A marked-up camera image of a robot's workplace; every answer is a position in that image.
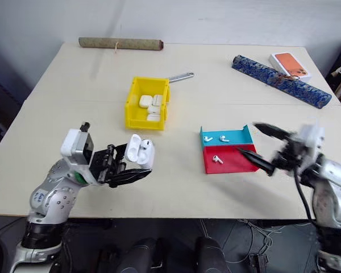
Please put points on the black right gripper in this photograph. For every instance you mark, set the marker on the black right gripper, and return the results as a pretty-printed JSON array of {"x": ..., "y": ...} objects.
[{"x": 290, "y": 155}]

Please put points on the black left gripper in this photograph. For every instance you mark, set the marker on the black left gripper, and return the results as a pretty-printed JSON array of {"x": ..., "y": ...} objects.
[{"x": 105, "y": 166}]

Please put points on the white earbud case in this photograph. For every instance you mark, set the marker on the white earbud case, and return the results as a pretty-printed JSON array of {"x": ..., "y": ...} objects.
[
  {"x": 157, "y": 100},
  {"x": 153, "y": 109},
  {"x": 139, "y": 157},
  {"x": 153, "y": 117},
  {"x": 145, "y": 101}
]

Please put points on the white earbud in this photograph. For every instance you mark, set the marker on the white earbud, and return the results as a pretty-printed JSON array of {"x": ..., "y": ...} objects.
[
  {"x": 145, "y": 144},
  {"x": 224, "y": 138},
  {"x": 216, "y": 159},
  {"x": 208, "y": 139}
]

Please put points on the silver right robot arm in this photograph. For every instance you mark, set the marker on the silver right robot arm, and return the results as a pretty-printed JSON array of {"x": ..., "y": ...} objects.
[{"x": 334, "y": 199}]

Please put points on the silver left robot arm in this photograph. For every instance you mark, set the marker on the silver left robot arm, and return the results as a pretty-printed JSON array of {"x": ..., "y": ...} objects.
[{"x": 52, "y": 196}]

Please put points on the yellow plastic bin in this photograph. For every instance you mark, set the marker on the yellow plastic bin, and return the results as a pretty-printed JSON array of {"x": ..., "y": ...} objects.
[{"x": 136, "y": 113}]

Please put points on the closed white earbud case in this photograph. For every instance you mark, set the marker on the closed white earbud case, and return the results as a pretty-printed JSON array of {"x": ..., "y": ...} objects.
[
  {"x": 153, "y": 117},
  {"x": 145, "y": 101},
  {"x": 153, "y": 109},
  {"x": 157, "y": 100}
]

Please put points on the teal plastic tray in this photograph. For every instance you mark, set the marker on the teal plastic tray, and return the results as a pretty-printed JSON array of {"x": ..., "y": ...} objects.
[{"x": 236, "y": 136}]

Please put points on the red plastic tray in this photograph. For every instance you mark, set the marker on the red plastic tray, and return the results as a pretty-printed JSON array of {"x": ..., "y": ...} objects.
[{"x": 233, "y": 163}]

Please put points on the blue patterned rolled mat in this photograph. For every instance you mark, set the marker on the blue patterned rolled mat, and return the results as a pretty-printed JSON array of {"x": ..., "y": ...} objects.
[{"x": 287, "y": 82}]

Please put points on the white box with orange phone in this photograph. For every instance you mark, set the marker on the white box with orange phone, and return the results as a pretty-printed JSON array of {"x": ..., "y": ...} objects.
[{"x": 291, "y": 66}]

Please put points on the dark rounded shape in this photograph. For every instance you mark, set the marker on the dark rounded shape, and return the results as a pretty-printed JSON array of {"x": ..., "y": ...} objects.
[
  {"x": 137, "y": 256},
  {"x": 211, "y": 256}
]

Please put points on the silver metal bar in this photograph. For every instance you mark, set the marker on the silver metal bar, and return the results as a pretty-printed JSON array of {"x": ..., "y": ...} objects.
[{"x": 182, "y": 77}]

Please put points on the brown rolled mat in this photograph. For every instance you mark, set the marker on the brown rolled mat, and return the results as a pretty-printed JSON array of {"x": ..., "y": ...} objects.
[{"x": 122, "y": 43}]

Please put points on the dark chair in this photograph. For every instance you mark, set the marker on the dark chair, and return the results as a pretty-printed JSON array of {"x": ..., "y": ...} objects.
[{"x": 3, "y": 113}]

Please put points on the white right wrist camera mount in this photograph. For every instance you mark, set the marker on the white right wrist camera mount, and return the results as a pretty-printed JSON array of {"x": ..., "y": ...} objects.
[{"x": 311, "y": 136}]

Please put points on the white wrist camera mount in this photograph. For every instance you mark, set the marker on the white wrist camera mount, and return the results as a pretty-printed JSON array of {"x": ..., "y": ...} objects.
[
  {"x": 74, "y": 146},
  {"x": 311, "y": 136}
]

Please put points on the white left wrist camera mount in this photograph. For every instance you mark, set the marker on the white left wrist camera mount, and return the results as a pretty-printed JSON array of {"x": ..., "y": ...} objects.
[{"x": 74, "y": 146}]

